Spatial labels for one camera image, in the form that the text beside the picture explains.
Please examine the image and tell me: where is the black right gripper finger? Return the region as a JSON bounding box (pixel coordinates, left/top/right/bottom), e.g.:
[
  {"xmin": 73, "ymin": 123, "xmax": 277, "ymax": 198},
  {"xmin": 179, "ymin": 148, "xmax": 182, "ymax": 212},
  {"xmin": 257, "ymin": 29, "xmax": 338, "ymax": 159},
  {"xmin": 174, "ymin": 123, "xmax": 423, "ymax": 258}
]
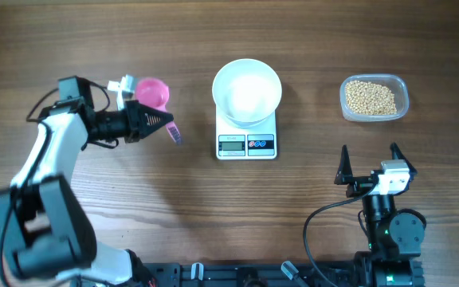
[
  {"xmin": 390, "ymin": 142, "xmax": 418, "ymax": 175},
  {"xmin": 334, "ymin": 145, "xmax": 353, "ymax": 185}
]

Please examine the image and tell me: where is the pink plastic measuring scoop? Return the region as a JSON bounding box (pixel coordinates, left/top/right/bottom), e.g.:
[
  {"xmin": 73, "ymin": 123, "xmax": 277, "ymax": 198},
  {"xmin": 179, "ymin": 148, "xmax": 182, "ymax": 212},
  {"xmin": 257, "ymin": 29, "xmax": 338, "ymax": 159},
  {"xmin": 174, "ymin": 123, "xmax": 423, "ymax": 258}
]
[{"xmin": 135, "ymin": 77, "xmax": 182, "ymax": 145}]

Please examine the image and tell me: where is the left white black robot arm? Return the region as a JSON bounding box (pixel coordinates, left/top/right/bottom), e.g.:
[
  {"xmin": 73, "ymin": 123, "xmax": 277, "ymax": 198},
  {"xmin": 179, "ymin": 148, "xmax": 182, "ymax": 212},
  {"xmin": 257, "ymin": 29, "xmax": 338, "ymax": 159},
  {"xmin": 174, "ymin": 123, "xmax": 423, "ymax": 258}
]
[{"xmin": 0, "ymin": 76, "xmax": 174, "ymax": 286}]

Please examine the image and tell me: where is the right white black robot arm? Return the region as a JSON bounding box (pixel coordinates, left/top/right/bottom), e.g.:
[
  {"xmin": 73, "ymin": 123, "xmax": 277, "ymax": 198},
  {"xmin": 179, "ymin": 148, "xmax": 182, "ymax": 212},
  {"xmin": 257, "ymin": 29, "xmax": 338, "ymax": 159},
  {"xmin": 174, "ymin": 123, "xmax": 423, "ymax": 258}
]
[{"xmin": 334, "ymin": 143, "xmax": 427, "ymax": 287}]

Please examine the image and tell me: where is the white digital kitchen scale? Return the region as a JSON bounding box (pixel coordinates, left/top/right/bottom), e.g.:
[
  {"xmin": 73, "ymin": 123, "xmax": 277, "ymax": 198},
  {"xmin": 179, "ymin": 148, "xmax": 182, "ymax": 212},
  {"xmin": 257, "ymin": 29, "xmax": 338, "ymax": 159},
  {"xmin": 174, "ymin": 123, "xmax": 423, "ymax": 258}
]
[{"xmin": 215, "ymin": 109, "xmax": 278, "ymax": 160}]

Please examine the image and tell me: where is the white round bowl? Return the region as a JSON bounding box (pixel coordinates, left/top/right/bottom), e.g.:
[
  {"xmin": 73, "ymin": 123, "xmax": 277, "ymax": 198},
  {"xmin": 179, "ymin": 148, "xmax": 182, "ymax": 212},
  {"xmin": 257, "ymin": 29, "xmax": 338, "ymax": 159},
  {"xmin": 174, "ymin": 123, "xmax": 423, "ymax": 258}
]
[{"xmin": 211, "ymin": 58, "xmax": 283, "ymax": 128}]

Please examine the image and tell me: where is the clear plastic container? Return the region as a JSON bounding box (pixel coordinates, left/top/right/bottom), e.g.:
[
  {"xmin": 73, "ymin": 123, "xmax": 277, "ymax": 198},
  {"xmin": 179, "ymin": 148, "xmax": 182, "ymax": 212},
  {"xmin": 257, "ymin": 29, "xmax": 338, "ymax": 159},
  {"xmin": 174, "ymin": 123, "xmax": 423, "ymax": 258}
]
[{"xmin": 339, "ymin": 73, "xmax": 410, "ymax": 122}]

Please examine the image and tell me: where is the pile of soybeans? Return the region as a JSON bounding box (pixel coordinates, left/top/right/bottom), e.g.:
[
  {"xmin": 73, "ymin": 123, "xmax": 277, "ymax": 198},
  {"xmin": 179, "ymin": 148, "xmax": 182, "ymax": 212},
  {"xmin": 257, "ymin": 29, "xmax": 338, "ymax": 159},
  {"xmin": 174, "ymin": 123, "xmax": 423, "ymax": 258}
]
[{"xmin": 344, "ymin": 81, "xmax": 397, "ymax": 116}]

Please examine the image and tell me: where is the right black camera cable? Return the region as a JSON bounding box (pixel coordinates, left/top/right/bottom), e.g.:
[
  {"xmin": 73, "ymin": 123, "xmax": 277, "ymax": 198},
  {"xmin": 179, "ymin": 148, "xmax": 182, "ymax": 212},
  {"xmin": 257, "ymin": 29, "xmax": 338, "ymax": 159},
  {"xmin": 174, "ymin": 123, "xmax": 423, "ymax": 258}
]
[{"xmin": 302, "ymin": 183, "xmax": 379, "ymax": 287}]

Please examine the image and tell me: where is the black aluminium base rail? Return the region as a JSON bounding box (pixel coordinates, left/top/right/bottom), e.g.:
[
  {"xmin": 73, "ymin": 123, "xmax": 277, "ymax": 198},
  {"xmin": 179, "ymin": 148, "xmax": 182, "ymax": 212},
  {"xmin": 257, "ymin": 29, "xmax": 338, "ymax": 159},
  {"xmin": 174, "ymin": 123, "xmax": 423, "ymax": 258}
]
[{"xmin": 145, "ymin": 261, "xmax": 426, "ymax": 287}]

